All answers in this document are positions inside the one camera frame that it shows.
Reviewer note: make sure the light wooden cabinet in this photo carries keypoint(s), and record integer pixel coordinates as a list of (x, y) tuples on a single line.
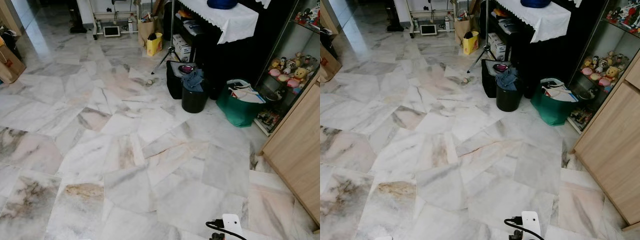
[(295, 150), (610, 145)]

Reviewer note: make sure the yellow bear plush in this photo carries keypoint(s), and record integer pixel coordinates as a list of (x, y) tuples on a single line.
[(612, 74), (300, 75)]

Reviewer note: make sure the brown bag with red print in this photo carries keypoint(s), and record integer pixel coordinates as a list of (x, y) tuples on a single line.
[(9, 67), (327, 65)]

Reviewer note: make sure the glass display cabinet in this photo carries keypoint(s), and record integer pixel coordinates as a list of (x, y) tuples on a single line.
[(290, 50), (607, 47)]

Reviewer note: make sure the green shopping bag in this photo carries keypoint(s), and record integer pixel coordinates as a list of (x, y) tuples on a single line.
[(239, 112), (552, 111)]

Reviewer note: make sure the black floor stand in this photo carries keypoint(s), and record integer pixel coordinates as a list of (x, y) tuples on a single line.
[(78, 25), (396, 24)]

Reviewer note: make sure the black round bin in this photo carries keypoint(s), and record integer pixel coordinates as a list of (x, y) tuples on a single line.
[(194, 101), (508, 101)]

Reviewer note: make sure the white lace tablecloth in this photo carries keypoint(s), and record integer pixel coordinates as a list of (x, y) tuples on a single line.
[(547, 21), (232, 22)]

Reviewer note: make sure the blue crumpled cloth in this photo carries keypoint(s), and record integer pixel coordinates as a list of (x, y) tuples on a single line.
[(507, 77), (193, 79)]

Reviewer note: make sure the white framed tablet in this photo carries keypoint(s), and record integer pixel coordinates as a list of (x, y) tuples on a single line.
[(428, 29), (111, 31)]

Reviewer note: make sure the black fabric bag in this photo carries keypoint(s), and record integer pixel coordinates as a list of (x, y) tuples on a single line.
[(173, 82), (488, 81)]

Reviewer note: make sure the blue round cushion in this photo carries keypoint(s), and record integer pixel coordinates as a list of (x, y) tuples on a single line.
[(535, 3), (222, 3)]

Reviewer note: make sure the white cardboard box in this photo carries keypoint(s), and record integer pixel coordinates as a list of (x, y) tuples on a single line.
[(183, 48), (497, 47)]

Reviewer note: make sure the white metal rack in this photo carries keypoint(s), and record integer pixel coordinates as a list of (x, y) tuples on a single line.
[(442, 21), (125, 22)]

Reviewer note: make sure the plain brown paper bag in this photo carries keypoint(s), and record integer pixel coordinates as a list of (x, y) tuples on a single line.
[(461, 29), (146, 30)]

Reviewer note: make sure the yellow paper bag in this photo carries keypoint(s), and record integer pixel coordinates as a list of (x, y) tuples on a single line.
[(154, 46), (470, 45)]

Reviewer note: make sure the black tripod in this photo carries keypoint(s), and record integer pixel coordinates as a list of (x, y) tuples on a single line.
[(171, 40), (486, 39)]

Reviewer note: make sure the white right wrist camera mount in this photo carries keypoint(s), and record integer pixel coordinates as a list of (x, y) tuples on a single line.
[(231, 223), (531, 222)]

